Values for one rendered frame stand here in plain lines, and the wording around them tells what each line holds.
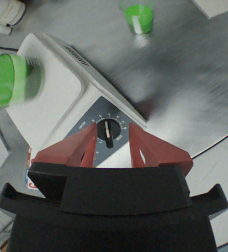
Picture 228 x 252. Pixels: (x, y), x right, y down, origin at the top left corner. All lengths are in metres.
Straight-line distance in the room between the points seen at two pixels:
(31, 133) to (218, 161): 0.30
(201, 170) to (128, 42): 0.25
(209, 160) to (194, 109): 0.10
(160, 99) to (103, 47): 0.12
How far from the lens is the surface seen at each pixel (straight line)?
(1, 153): 0.52
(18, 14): 0.41
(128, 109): 0.16
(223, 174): 0.29
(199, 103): 0.21
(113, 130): 0.16
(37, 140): 0.18
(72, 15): 0.28
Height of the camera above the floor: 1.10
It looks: 68 degrees down
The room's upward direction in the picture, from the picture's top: 134 degrees counter-clockwise
